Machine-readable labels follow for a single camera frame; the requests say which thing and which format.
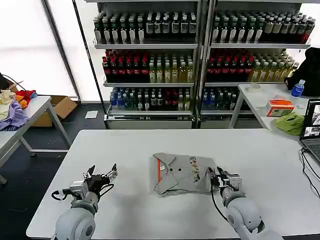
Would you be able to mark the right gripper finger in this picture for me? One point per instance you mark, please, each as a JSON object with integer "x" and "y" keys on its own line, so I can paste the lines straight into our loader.
{"x": 215, "y": 171}
{"x": 215, "y": 181}

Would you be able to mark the white side table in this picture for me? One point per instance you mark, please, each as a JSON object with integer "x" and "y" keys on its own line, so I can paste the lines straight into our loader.
{"x": 37, "y": 106}
{"x": 260, "y": 98}

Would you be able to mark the white tape roll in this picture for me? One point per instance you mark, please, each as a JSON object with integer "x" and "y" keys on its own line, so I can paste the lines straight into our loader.
{"x": 255, "y": 87}

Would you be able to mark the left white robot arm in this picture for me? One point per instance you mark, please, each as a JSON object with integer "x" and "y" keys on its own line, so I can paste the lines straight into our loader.
{"x": 77, "y": 220}

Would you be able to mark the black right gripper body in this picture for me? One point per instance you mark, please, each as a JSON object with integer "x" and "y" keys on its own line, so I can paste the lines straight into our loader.
{"x": 223, "y": 178}

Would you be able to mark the blue label water bottle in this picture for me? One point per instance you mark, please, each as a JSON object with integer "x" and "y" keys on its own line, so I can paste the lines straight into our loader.
{"x": 297, "y": 91}

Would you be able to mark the orange cloth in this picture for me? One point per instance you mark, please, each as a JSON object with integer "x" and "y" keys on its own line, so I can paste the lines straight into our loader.
{"x": 23, "y": 103}

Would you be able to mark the green cloth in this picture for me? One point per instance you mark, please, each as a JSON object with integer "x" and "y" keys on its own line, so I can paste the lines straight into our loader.
{"x": 291, "y": 123}

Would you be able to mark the purple cloth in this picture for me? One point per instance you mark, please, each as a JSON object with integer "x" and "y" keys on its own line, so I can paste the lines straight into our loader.
{"x": 15, "y": 116}

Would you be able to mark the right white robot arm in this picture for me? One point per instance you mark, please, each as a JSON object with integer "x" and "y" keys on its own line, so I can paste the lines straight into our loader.
{"x": 242, "y": 212}

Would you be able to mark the grey printed t-shirt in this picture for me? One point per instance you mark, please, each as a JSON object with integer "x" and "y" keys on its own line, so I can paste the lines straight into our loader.
{"x": 182, "y": 177}

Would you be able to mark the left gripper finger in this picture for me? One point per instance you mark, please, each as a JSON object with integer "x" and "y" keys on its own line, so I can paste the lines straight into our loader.
{"x": 90, "y": 172}
{"x": 112, "y": 173}

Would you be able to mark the grey laptop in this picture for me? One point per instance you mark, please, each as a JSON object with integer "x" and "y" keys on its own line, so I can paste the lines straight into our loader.
{"x": 312, "y": 125}

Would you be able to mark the cream cloth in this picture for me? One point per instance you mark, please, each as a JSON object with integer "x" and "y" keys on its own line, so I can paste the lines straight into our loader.
{"x": 5, "y": 100}

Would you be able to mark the white paper sheet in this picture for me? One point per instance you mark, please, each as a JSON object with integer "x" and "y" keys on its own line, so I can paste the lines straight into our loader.
{"x": 91, "y": 114}

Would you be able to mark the metal shelf with bottles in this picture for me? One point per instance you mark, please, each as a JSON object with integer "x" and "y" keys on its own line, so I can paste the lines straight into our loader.
{"x": 150, "y": 62}
{"x": 250, "y": 62}

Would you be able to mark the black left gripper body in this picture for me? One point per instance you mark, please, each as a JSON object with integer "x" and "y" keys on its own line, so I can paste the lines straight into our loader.
{"x": 96, "y": 183}

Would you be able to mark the brown cardboard box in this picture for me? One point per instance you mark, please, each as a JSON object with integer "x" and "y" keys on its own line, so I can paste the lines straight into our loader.
{"x": 62, "y": 106}

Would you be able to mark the orange tissue box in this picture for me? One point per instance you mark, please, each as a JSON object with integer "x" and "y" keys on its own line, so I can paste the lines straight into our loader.
{"x": 280, "y": 108}

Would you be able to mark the red cloth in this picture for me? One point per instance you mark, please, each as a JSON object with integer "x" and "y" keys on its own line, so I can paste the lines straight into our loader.
{"x": 25, "y": 94}

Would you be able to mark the black bag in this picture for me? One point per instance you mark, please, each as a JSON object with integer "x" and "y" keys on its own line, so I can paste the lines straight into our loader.
{"x": 308, "y": 72}

